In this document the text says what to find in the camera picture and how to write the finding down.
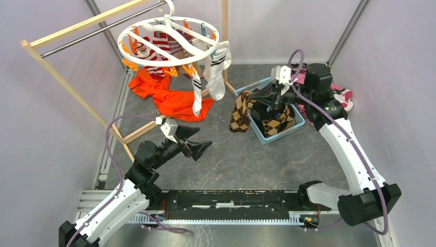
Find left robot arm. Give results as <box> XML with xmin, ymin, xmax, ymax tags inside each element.
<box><xmin>58</xmin><ymin>123</ymin><xmax>212</xmax><ymax>246</ymax></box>

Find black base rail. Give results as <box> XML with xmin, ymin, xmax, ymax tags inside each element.
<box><xmin>130</xmin><ymin>190</ymin><xmax>331</xmax><ymax>226</ymax></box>

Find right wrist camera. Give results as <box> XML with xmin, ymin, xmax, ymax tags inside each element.
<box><xmin>270</xmin><ymin>65</ymin><xmax>292</xmax><ymax>86</ymax></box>

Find white round clip hanger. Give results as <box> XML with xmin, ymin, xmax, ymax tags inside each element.
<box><xmin>117</xmin><ymin>1</ymin><xmax>220</xmax><ymax>67</ymax></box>

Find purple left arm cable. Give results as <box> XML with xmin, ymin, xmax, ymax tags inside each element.
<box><xmin>64</xmin><ymin>115</ymin><xmax>190</xmax><ymax>247</ymax></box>

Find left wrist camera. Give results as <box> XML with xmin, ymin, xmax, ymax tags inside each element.
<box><xmin>155</xmin><ymin>117</ymin><xmax>178</xmax><ymax>143</ymax></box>

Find wooden drying rack frame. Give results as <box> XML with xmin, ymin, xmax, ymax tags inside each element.
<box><xmin>21</xmin><ymin>1</ymin><xmax>228</xmax><ymax>161</ymax></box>

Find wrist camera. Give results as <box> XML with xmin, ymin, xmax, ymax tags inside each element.
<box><xmin>155</xmin><ymin>117</ymin><xmax>178</xmax><ymax>143</ymax></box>
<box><xmin>270</xmin><ymin>65</ymin><xmax>292</xmax><ymax>86</ymax></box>

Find pink camouflage trousers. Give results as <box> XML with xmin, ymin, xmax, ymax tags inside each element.
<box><xmin>291</xmin><ymin>63</ymin><xmax>353</xmax><ymax>119</ymax></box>

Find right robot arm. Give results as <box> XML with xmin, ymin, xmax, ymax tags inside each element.
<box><xmin>253</xmin><ymin>63</ymin><xmax>402</xmax><ymax>226</ymax></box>

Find red white striped sock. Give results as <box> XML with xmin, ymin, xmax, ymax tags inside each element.
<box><xmin>133</xmin><ymin>32</ymin><xmax>169</xmax><ymax>80</ymax></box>

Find light blue laundry basket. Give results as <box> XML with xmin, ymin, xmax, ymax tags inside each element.
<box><xmin>235</xmin><ymin>77</ymin><xmax>305</xmax><ymax>146</ymax></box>

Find brown argyle sock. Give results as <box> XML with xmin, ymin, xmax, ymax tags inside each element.
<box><xmin>229</xmin><ymin>90</ymin><xmax>256</xmax><ymax>133</ymax></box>
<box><xmin>262</xmin><ymin>104</ymin><xmax>296</xmax><ymax>138</ymax></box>

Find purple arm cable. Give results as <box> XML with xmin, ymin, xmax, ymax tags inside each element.
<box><xmin>64</xmin><ymin>115</ymin><xmax>190</xmax><ymax>247</ymax></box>
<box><xmin>287</xmin><ymin>49</ymin><xmax>390</xmax><ymax>236</ymax></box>

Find white sock with black stripes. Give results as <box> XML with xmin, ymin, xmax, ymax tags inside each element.
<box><xmin>203</xmin><ymin>41</ymin><xmax>232</xmax><ymax>101</ymax></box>

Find metal hanging rod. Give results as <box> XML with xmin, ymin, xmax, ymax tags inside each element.
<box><xmin>41</xmin><ymin>1</ymin><xmax>167</xmax><ymax>58</ymax></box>

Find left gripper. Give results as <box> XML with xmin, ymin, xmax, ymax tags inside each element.
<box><xmin>152</xmin><ymin>125</ymin><xmax>212</xmax><ymax>169</ymax></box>

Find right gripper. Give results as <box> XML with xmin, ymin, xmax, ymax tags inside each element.
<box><xmin>250</xmin><ymin>80</ymin><xmax>314</xmax><ymax>110</ymax></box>

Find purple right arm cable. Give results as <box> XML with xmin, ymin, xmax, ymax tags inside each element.
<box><xmin>287</xmin><ymin>49</ymin><xmax>390</xmax><ymax>236</ymax></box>

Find orange cloth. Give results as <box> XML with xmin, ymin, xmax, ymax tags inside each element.
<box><xmin>128</xmin><ymin>68</ymin><xmax>214</xmax><ymax>122</ymax></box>

